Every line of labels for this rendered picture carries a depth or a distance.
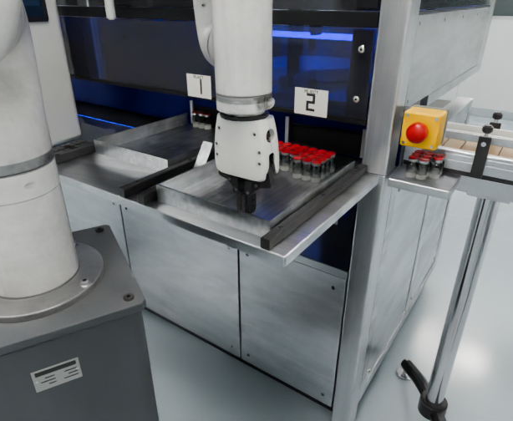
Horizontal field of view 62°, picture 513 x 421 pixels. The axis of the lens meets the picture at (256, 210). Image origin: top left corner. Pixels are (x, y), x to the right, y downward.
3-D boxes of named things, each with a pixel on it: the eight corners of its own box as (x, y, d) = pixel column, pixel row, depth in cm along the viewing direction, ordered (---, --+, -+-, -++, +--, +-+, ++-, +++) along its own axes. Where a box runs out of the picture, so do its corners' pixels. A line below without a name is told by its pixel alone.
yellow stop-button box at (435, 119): (408, 136, 94) (414, 103, 90) (443, 142, 90) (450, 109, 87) (398, 145, 88) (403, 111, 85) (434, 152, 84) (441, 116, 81)
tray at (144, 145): (187, 123, 133) (186, 112, 131) (255, 137, 120) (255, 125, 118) (95, 152, 108) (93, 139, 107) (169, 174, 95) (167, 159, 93)
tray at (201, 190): (256, 153, 107) (256, 140, 106) (353, 175, 94) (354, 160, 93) (157, 200, 83) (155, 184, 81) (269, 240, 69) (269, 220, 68)
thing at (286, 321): (142, 185, 311) (125, 58, 272) (432, 281, 206) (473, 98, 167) (5, 243, 238) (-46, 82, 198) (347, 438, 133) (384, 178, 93)
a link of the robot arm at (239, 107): (285, 90, 64) (284, 109, 66) (238, 84, 69) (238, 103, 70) (253, 100, 58) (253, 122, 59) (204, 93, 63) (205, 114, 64)
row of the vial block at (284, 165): (259, 161, 102) (259, 143, 100) (327, 177, 93) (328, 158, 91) (254, 164, 100) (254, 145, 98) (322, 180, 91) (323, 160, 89)
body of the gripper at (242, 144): (286, 105, 65) (284, 173, 70) (232, 97, 70) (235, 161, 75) (257, 115, 59) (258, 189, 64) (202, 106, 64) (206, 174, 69)
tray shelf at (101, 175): (176, 127, 136) (175, 121, 136) (389, 173, 101) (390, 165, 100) (34, 172, 101) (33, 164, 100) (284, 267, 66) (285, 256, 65)
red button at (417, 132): (408, 138, 87) (412, 119, 86) (429, 141, 85) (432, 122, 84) (403, 143, 85) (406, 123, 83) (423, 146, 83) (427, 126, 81)
